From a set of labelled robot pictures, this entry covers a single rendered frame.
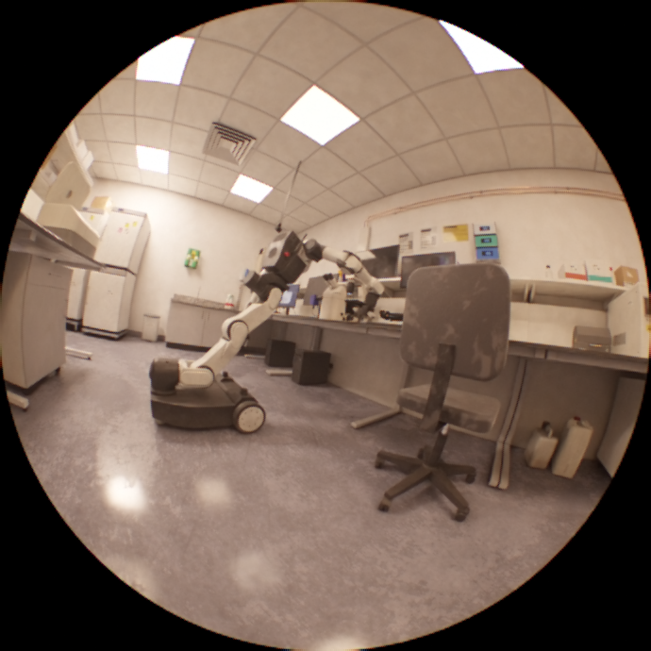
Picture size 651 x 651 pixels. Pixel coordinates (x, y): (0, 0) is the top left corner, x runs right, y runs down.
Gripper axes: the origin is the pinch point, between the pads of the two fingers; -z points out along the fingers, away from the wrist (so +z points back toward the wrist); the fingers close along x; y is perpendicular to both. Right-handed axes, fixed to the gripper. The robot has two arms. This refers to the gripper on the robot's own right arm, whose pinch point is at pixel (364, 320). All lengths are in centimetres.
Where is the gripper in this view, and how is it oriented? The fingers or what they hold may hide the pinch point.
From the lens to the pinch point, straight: 140.6
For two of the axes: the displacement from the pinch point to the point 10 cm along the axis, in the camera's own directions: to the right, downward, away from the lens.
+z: 3.0, -9.5, -1.3
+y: -5.9, -2.9, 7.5
